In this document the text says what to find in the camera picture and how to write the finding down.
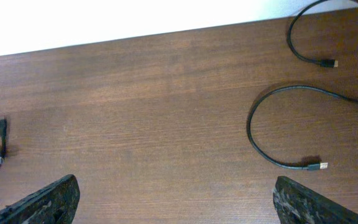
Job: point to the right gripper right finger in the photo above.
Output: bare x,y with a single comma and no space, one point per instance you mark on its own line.
295,203

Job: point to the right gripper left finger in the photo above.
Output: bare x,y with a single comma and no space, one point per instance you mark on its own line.
56,204

